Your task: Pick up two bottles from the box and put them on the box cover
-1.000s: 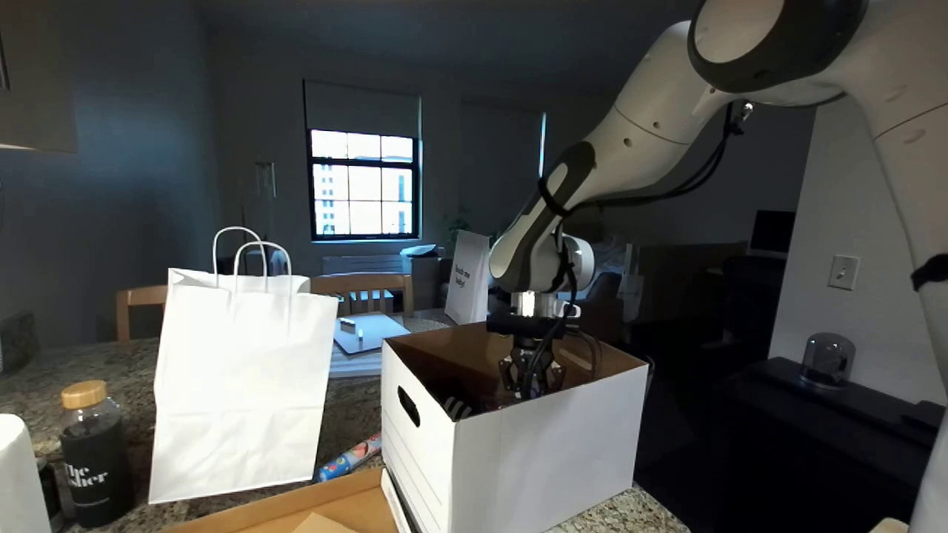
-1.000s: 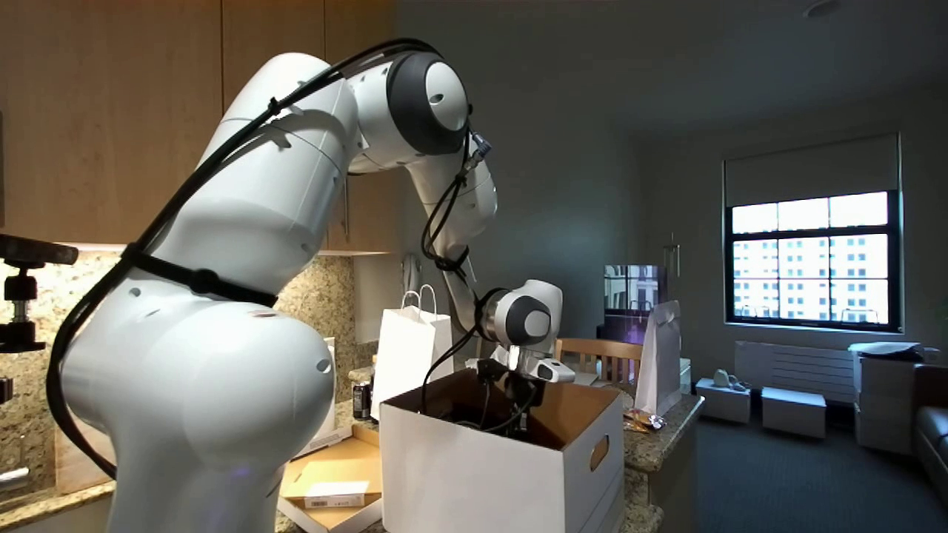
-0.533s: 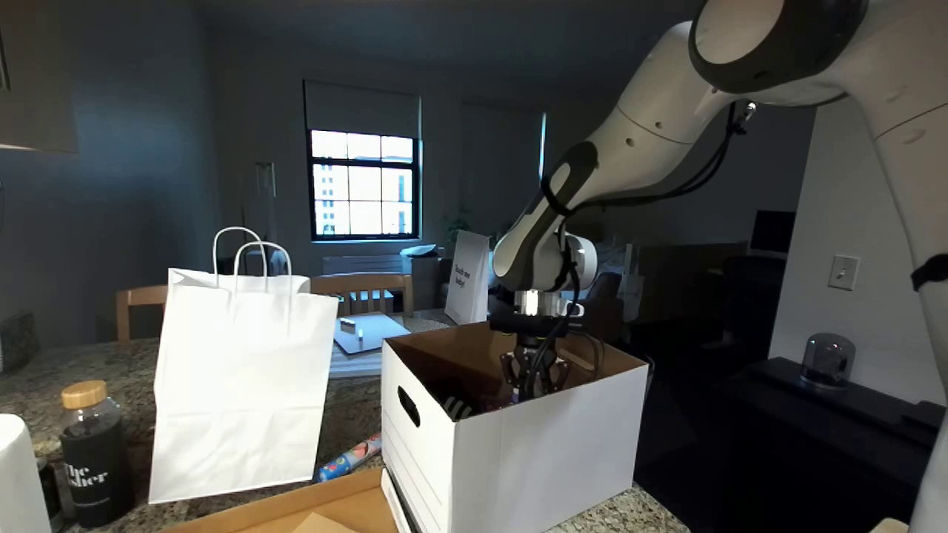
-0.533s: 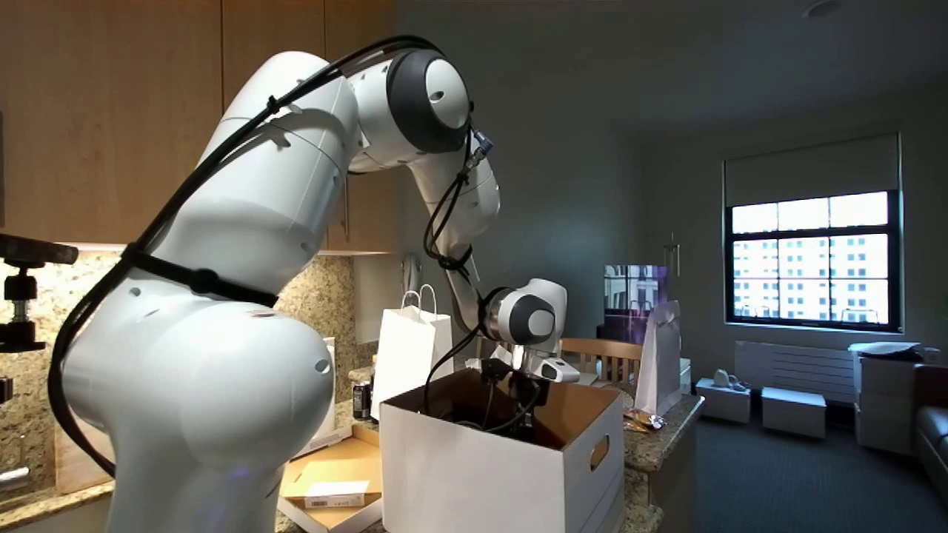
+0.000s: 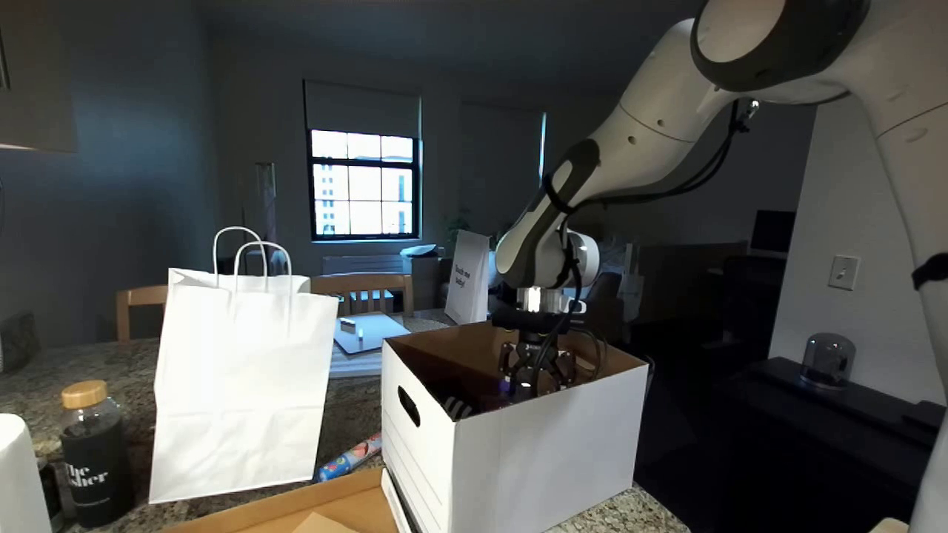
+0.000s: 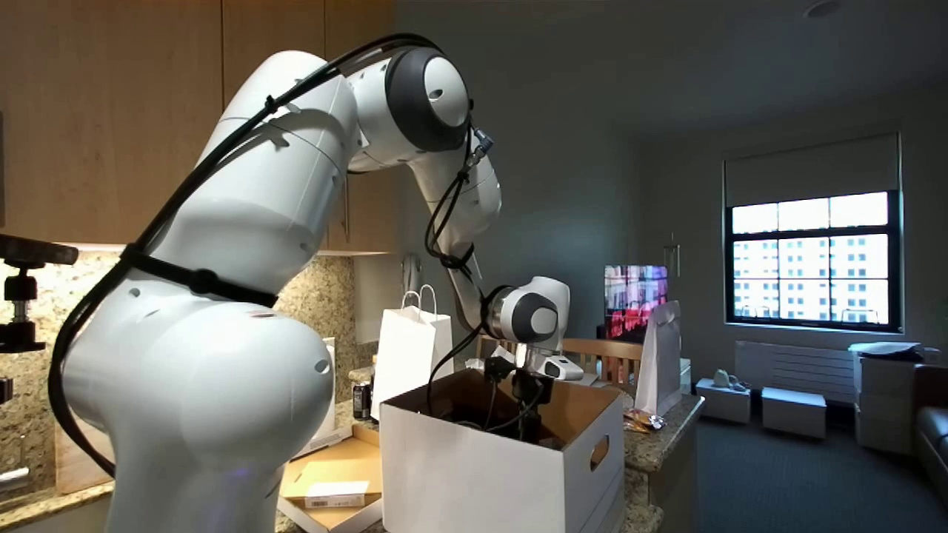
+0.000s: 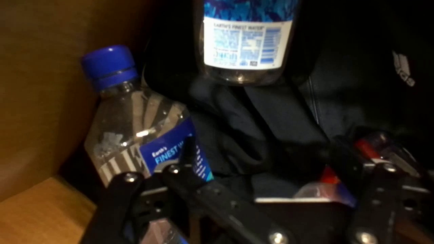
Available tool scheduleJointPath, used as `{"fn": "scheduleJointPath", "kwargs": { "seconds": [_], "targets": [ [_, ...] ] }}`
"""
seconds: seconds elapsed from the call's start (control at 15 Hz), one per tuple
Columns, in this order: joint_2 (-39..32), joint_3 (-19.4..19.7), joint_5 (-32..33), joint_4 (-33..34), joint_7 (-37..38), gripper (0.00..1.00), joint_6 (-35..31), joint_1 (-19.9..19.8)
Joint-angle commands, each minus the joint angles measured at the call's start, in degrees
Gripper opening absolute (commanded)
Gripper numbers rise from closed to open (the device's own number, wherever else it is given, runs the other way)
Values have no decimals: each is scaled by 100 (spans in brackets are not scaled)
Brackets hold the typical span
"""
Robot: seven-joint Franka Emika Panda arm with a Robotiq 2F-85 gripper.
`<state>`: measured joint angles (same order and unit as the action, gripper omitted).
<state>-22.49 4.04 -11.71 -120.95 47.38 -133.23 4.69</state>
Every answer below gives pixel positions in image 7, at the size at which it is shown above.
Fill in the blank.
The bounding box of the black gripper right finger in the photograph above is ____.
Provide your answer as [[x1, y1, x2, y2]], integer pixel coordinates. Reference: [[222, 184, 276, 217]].
[[347, 160, 434, 244]]

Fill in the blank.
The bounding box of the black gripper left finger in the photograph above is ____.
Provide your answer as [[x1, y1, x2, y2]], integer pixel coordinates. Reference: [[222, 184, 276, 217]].
[[80, 134, 295, 244]]

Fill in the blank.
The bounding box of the blue cap water bottle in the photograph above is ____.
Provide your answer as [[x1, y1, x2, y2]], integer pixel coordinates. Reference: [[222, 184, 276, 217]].
[[80, 43, 215, 244]]

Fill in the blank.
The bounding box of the white cardboard box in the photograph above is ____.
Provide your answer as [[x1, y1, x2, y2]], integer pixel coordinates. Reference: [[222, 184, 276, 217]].
[[0, 0, 157, 244]]

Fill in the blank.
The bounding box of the red white plastic packet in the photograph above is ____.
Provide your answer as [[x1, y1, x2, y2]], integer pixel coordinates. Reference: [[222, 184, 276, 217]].
[[253, 164, 358, 209]]

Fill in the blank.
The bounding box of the blue label water bottle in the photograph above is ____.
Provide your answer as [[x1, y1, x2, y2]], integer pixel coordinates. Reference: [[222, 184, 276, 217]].
[[198, 0, 301, 87]]

